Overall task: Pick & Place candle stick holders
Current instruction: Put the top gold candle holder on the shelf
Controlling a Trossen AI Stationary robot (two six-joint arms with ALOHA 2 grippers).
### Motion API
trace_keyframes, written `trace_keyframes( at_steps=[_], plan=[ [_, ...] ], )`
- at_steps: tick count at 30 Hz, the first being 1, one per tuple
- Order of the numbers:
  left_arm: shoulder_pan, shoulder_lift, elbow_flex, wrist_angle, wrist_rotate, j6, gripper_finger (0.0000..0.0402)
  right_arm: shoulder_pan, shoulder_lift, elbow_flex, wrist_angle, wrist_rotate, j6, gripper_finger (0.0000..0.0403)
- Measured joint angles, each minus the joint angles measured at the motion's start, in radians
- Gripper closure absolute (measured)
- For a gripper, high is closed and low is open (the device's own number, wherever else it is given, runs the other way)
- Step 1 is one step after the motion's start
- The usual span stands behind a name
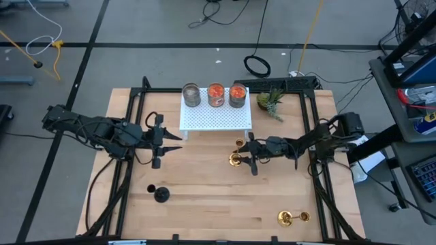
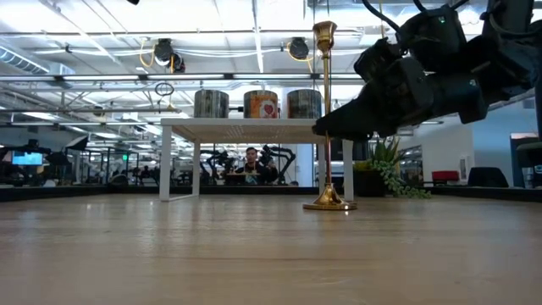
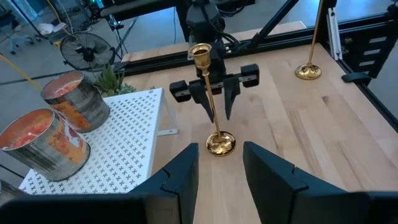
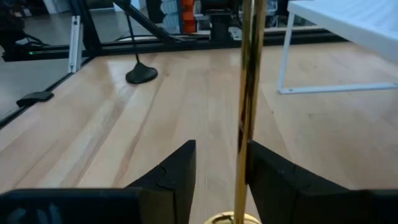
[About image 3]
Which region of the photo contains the scented candle tin orange label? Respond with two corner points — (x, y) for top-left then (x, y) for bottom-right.
(0, 108), (91, 182)
(40, 70), (111, 134)

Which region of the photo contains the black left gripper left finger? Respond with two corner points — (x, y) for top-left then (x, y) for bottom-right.
(129, 142), (200, 224)

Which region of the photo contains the potted succulent plant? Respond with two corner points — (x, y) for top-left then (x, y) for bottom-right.
(93, 63), (137, 98)

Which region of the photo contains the brass candlestick holder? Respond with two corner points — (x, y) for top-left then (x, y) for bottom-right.
(294, 0), (324, 81)
(188, 42), (237, 157)

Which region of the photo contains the black floor fan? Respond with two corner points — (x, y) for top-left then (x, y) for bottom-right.
(59, 32), (131, 74)

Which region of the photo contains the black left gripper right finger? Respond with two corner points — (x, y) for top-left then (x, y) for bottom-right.
(242, 141), (371, 224)

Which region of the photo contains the silver aluminium extrusion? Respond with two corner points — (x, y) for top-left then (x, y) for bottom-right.
(325, 7), (343, 62)

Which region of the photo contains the grey office chair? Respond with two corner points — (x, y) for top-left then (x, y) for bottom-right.
(0, 6), (35, 56)

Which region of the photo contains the black table clamp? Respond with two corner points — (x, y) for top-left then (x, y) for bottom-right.
(341, 72), (373, 86)

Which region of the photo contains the black aluminium table frame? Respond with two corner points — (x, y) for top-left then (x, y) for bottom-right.
(123, 0), (398, 133)

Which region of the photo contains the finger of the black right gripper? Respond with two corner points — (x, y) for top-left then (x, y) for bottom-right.
(188, 79), (216, 124)
(223, 75), (243, 121)

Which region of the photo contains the white perforated metal shelf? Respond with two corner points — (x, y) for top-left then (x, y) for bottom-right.
(18, 88), (180, 196)

